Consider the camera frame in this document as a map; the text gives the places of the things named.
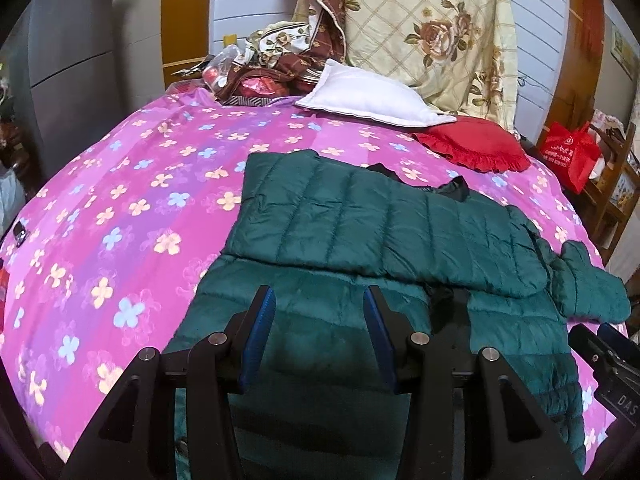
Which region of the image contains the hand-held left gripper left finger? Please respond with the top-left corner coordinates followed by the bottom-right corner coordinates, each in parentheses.
top-left (60, 285), bottom-right (278, 480)

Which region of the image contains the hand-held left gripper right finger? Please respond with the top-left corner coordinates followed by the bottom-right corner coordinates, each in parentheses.
top-left (362, 285), bottom-right (586, 480)

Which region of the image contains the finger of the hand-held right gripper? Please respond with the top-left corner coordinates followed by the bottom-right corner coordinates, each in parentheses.
top-left (569, 322), bottom-right (640, 370)

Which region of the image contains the green puffer jacket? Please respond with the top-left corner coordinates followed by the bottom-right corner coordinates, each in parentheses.
top-left (165, 149), bottom-right (631, 480)

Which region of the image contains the wooden side shelf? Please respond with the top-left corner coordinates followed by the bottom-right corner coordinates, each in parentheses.
top-left (580, 110), bottom-right (640, 266)

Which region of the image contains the red shopping bag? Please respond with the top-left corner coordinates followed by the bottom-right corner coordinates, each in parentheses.
top-left (537, 121), bottom-right (603, 195)

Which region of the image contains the pink floral bed sheet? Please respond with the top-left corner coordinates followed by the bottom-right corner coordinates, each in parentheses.
top-left (0, 85), bottom-right (626, 466)

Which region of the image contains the red ruffled cushion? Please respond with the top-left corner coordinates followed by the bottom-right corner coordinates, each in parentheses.
top-left (412, 116), bottom-right (532, 174)

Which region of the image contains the white pillow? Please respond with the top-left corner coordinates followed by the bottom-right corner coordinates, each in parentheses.
top-left (295, 58), bottom-right (457, 128)

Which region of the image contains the red gift box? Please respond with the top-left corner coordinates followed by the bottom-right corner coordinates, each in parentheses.
top-left (222, 72), bottom-right (292, 107)

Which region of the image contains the clear plastic bag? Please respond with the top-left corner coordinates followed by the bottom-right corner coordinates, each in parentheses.
top-left (202, 44), bottom-right (246, 96)

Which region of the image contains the brown patterned blanket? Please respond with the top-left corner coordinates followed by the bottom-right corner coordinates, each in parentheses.
top-left (227, 0), bottom-right (348, 98)

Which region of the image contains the grey cabinet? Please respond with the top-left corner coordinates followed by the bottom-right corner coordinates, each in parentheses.
top-left (0, 0), bottom-right (121, 176)

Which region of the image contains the wooden headboard post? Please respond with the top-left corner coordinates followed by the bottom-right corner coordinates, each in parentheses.
top-left (161, 0), bottom-right (213, 86)
top-left (537, 0), bottom-right (607, 146)

